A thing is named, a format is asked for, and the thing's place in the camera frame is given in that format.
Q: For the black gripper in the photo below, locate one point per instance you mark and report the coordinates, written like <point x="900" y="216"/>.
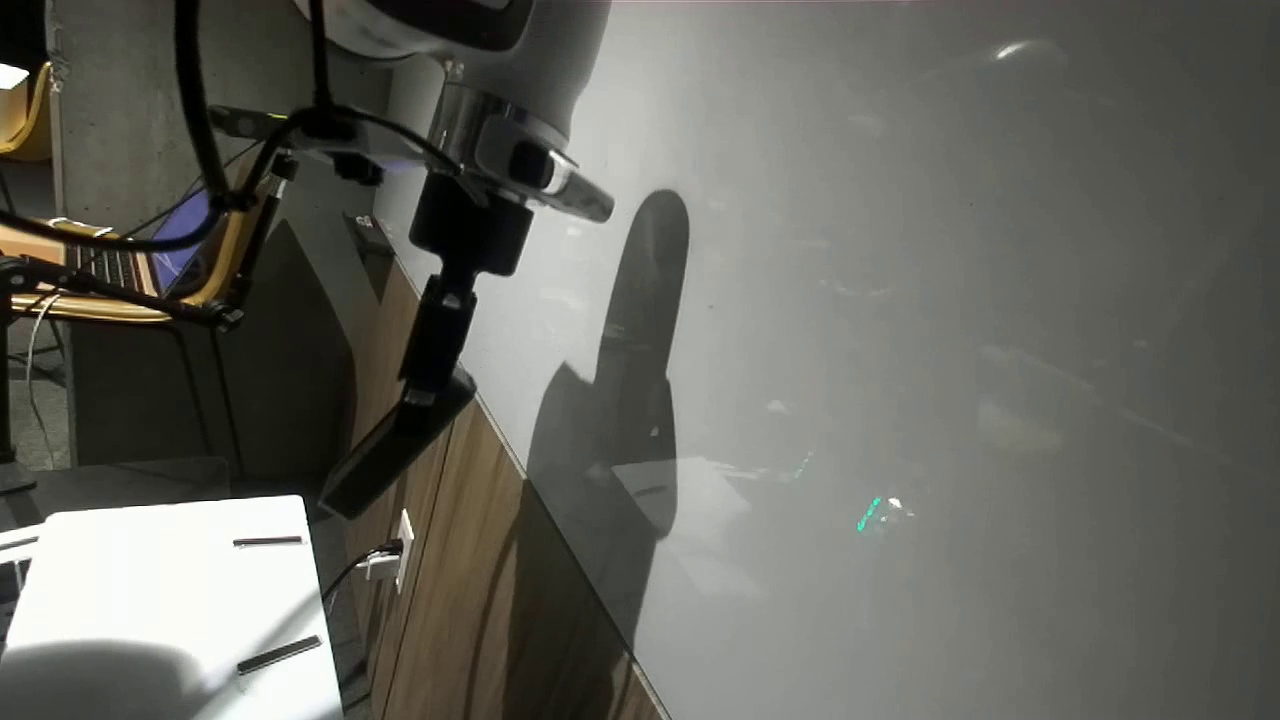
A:
<point x="467" y="221"/>

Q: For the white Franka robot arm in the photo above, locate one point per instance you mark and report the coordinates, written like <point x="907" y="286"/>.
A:
<point x="534" y="54"/>

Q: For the yellow wooden chair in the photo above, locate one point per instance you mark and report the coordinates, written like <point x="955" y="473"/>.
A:
<point x="243" y="252"/>
<point x="32" y="125"/>

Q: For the black marker pen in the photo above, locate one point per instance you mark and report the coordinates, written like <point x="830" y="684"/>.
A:
<point x="280" y="652"/>
<point x="264" y="543"/>

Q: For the open laptop blue screen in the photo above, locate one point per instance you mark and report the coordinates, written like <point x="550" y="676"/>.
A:
<point x="183" y="252"/>

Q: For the white wall socket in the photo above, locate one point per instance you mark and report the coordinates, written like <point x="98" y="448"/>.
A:
<point x="405" y="532"/>

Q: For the wooden wall panel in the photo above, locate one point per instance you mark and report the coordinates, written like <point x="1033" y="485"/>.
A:
<point x="455" y="602"/>

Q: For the large white wall whiteboard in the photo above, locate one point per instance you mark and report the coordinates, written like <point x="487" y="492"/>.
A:
<point x="1000" y="267"/>

